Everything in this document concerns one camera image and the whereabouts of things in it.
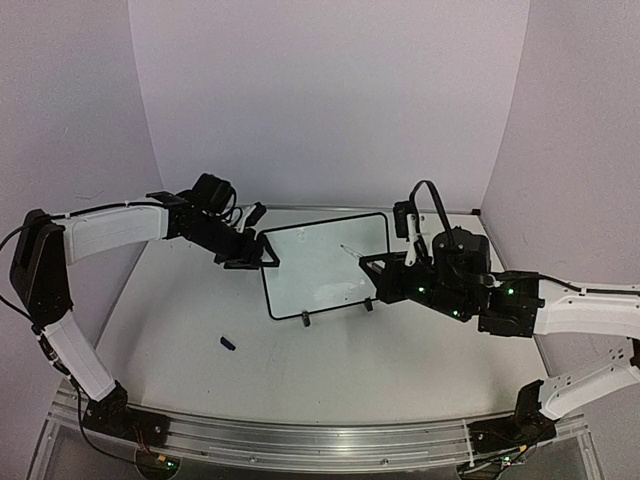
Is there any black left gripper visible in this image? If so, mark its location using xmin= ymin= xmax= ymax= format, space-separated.
xmin=185 ymin=212 xmax=281 ymax=268

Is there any blue whiteboard marker pen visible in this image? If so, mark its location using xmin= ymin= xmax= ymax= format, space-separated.
xmin=340 ymin=244 xmax=363 ymax=260

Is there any white whiteboard with black frame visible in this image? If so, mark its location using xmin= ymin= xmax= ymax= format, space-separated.
xmin=261 ymin=212 xmax=390 ymax=321

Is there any blue marker cap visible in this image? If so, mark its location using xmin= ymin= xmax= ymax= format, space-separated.
xmin=220 ymin=337 xmax=236 ymax=351

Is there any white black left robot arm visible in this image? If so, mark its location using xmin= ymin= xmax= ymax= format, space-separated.
xmin=9 ymin=173 xmax=280 ymax=447

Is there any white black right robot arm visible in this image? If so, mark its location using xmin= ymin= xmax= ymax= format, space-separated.
xmin=359 ymin=227 xmax=639 ymax=454

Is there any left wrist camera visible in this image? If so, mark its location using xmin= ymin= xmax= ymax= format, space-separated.
xmin=237 ymin=202 xmax=267 ymax=232

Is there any black camera cable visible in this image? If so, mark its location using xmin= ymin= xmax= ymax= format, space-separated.
xmin=409 ymin=179 xmax=456 ymax=236

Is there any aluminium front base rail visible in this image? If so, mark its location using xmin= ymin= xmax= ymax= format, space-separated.
xmin=50 ymin=389 xmax=602 ymax=479

